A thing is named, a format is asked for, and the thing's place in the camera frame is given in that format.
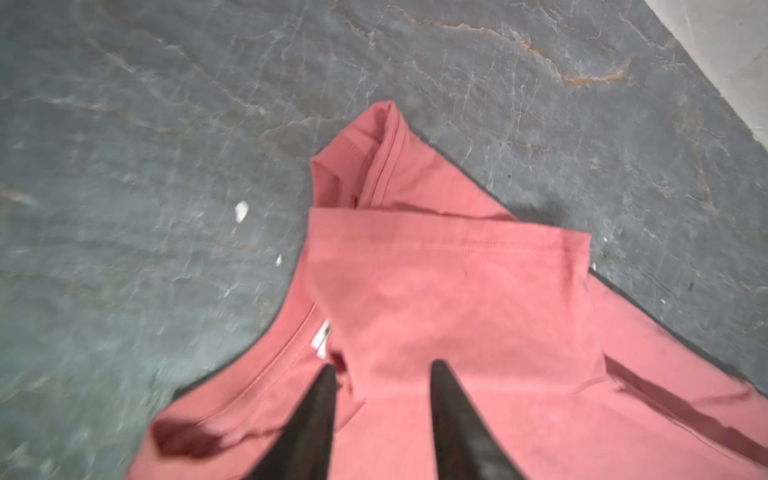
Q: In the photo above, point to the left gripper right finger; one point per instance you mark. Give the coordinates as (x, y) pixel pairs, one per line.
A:
(464, 447)

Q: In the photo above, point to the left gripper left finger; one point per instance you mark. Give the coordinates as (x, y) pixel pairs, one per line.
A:
(303, 449)

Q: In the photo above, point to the dark pink t-shirt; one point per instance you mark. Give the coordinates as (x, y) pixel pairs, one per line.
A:
(407, 261)

